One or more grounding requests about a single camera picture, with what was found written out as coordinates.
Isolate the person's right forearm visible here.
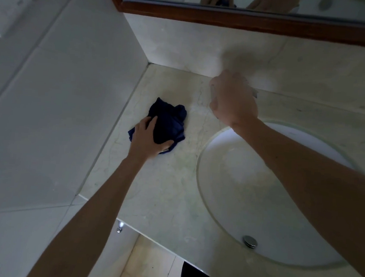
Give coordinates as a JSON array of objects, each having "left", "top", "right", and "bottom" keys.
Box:
[{"left": 222, "top": 115, "right": 365, "bottom": 277}]

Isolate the person's right hand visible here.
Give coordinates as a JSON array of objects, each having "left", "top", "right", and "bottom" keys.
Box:
[{"left": 206, "top": 69, "right": 263, "bottom": 131}]

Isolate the beige marble sink countertop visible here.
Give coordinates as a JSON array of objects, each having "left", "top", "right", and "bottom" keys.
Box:
[{"left": 72, "top": 59, "right": 365, "bottom": 277}]

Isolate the white oval sink basin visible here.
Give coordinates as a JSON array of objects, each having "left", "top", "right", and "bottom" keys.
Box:
[{"left": 189, "top": 114, "right": 365, "bottom": 273}]

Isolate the person's left hand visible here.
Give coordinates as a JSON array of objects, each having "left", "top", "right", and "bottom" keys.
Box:
[{"left": 126, "top": 113, "right": 177, "bottom": 165}]

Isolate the wood framed wall mirror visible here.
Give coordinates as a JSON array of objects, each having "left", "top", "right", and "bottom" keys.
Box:
[{"left": 95, "top": 0, "right": 365, "bottom": 48}]

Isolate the person's left forearm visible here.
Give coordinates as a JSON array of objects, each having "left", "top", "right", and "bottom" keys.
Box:
[{"left": 25, "top": 147, "right": 147, "bottom": 277}]

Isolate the dark blue cleaning cloth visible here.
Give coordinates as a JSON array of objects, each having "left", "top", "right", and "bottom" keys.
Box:
[{"left": 126, "top": 95, "right": 189, "bottom": 157}]

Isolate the chrome overflow ring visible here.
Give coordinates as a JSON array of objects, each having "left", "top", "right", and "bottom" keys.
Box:
[{"left": 242, "top": 235, "right": 259, "bottom": 249}]

